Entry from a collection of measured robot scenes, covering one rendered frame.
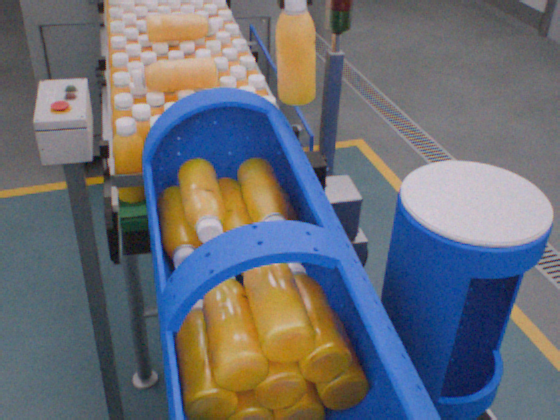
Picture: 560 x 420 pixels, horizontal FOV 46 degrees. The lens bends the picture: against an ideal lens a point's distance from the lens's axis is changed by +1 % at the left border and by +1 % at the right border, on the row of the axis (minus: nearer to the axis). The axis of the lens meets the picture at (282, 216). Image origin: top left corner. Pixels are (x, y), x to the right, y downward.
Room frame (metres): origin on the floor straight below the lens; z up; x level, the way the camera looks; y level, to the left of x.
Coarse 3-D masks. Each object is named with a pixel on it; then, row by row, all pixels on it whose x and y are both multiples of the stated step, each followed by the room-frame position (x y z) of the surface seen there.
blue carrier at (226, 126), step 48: (192, 96) 1.02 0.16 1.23; (240, 96) 1.02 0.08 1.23; (144, 144) 1.00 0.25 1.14; (192, 144) 1.02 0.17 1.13; (240, 144) 1.05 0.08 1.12; (288, 144) 0.90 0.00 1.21; (288, 192) 1.03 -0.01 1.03; (240, 240) 0.62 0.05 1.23; (288, 240) 0.62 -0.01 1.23; (336, 240) 0.66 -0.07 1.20; (192, 288) 0.57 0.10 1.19; (336, 288) 0.75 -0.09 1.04; (384, 336) 0.50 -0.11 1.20; (384, 384) 0.56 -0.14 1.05
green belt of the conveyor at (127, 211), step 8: (120, 200) 1.17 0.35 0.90; (144, 200) 1.18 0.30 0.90; (120, 208) 1.14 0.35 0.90; (128, 208) 1.14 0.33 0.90; (136, 208) 1.15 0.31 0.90; (144, 208) 1.15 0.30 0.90; (120, 216) 1.13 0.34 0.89; (128, 216) 1.13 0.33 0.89; (136, 216) 1.13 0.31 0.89; (144, 216) 1.14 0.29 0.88; (120, 224) 1.12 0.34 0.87; (128, 224) 1.12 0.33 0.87; (136, 224) 1.13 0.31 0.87; (144, 224) 1.13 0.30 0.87
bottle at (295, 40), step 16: (288, 16) 1.05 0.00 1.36; (304, 16) 1.06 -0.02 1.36; (288, 32) 1.04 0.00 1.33; (304, 32) 1.04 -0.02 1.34; (288, 48) 1.04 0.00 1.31; (304, 48) 1.04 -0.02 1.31; (288, 64) 1.04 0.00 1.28; (304, 64) 1.04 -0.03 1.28; (288, 80) 1.05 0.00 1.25; (304, 80) 1.05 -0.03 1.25; (288, 96) 1.05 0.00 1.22; (304, 96) 1.05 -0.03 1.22
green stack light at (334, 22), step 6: (330, 12) 1.56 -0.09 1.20; (336, 12) 1.55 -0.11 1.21; (342, 12) 1.55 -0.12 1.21; (348, 12) 1.56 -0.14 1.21; (330, 18) 1.56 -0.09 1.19; (336, 18) 1.55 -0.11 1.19; (342, 18) 1.55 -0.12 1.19; (348, 18) 1.56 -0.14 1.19; (330, 24) 1.56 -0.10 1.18; (336, 24) 1.55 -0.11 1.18; (342, 24) 1.55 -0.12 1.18; (348, 24) 1.56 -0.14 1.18; (330, 30) 1.56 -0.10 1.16; (336, 30) 1.55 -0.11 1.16; (342, 30) 1.55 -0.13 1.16
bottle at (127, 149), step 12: (132, 132) 1.18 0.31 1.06; (120, 144) 1.17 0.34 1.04; (132, 144) 1.17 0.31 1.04; (120, 156) 1.16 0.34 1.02; (132, 156) 1.16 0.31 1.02; (120, 168) 1.16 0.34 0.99; (132, 168) 1.16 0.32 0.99; (120, 192) 1.17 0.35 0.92; (132, 192) 1.16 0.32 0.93; (144, 192) 1.18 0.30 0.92
